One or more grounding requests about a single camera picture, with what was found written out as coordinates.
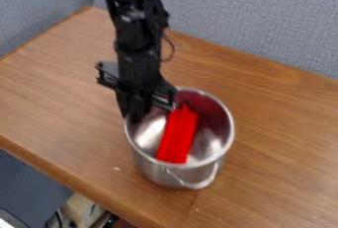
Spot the red block object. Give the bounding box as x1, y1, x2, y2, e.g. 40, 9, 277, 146
156, 104, 198, 164

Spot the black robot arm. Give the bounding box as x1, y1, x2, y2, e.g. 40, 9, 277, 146
95, 0, 176, 122

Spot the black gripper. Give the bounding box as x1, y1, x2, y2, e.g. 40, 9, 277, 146
95, 46, 176, 123

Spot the metal pot with handle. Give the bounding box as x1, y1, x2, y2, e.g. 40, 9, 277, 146
124, 87, 235, 190

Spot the beige box under table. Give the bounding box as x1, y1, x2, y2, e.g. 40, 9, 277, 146
60, 192, 108, 228

